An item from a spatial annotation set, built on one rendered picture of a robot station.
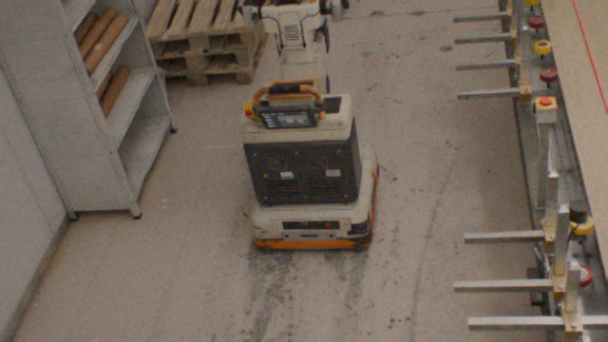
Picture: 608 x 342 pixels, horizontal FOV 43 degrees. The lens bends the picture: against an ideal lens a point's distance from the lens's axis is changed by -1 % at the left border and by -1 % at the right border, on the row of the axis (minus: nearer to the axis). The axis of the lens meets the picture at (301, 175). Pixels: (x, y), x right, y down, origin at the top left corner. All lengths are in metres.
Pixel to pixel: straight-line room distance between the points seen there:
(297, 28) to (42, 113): 1.50
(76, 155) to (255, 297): 1.32
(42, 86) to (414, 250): 2.14
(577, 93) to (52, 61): 2.55
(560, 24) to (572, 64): 0.38
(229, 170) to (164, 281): 0.95
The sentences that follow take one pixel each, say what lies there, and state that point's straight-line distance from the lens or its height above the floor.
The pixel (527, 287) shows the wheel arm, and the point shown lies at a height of 0.85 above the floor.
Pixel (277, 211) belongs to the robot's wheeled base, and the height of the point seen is 0.28.
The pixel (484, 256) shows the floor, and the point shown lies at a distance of 4.07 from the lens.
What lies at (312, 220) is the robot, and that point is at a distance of 3.98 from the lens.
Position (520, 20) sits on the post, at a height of 1.03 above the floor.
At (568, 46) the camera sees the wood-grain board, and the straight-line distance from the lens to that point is 3.94.
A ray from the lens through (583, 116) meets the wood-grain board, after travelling 3.46.
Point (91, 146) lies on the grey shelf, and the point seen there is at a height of 0.55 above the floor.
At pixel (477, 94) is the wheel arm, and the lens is 3.75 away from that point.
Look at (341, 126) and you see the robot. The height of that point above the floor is 0.78.
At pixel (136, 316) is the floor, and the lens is 4.16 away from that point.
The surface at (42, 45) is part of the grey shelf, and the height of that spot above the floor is 1.20.
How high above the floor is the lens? 2.89
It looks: 38 degrees down
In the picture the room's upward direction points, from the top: 12 degrees counter-clockwise
